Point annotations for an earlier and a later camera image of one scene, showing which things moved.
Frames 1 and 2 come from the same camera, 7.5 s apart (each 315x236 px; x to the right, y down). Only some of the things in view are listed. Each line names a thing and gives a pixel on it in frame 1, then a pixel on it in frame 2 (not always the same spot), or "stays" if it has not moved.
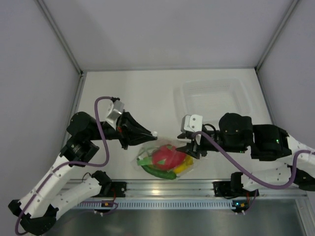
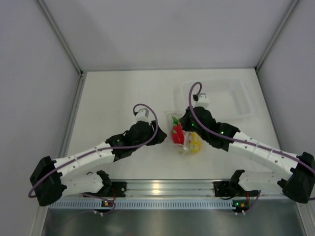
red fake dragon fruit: [167, 157] → [177, 133]
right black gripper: [196, 148] → [184, 121]
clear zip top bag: [158, 157] → [183, 142]
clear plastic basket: [211, 98] stays
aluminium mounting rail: [179, 189] stays
